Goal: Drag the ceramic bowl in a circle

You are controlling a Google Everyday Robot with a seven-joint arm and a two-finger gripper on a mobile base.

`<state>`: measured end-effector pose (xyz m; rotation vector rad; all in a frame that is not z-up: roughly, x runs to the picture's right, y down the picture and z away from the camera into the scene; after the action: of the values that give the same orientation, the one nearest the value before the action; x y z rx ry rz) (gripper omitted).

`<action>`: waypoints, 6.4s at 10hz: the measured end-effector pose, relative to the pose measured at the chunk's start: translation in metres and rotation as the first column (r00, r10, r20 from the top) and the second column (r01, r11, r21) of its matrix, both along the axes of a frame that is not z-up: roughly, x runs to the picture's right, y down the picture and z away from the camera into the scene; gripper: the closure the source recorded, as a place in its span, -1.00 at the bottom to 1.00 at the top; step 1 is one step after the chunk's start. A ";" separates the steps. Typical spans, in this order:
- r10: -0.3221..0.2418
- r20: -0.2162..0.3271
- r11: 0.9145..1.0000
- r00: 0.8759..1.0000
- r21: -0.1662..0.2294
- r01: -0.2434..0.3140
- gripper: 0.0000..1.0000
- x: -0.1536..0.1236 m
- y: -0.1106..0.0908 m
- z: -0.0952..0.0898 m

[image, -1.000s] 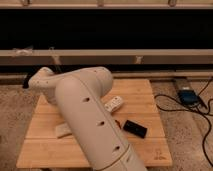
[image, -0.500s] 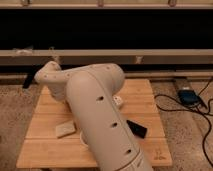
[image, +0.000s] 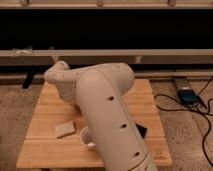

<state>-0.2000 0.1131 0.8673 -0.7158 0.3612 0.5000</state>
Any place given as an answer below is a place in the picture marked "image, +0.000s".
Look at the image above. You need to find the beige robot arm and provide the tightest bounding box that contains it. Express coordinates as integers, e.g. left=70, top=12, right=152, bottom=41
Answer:
left=44, top=61, right=158, bottom=171

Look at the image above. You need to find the black rectangular block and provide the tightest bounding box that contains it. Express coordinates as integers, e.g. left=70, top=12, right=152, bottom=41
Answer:
left=136, top=124, right=147, bottom=138

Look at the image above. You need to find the tan sponge block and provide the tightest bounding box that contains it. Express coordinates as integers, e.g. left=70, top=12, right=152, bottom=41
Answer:
left=55, top=121, right=76, bottom=138

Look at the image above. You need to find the wooden table board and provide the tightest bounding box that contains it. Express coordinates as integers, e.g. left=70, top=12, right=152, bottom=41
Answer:
left=16, top=79, right=172, bottom=171

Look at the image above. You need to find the blue power adapter box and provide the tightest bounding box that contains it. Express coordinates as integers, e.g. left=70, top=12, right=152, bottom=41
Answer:
left=178, top=89, right=198, bottom=105

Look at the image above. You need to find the black cable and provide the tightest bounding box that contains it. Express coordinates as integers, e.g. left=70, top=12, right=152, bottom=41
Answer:
left=153, top=77, right=213, bottom=166

